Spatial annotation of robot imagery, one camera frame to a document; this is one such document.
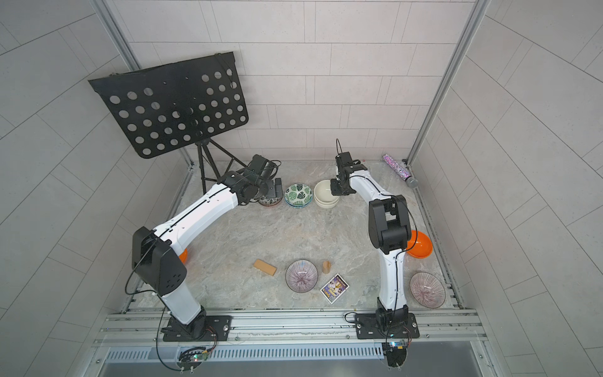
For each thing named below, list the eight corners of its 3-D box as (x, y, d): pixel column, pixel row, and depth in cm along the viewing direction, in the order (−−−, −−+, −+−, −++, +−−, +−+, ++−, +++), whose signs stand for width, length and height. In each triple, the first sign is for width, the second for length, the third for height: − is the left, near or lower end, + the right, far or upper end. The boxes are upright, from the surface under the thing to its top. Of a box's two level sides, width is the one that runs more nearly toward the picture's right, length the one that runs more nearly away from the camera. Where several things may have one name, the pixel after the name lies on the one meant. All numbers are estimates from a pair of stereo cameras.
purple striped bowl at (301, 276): (285, 292, 80) (284, 289, 76) (287, 264, 86) (286, 259, 83) (318, 293, 80) (318, 289, 76) (317, 264, 86) (318, 259, 83)
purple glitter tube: (410, 190, 108) (413, 184, 105) (380, 161, 121) (382, 155, 117) (416, 187, 110) (419, 182, 106) (385, 159, 122) (387, 153, 119)
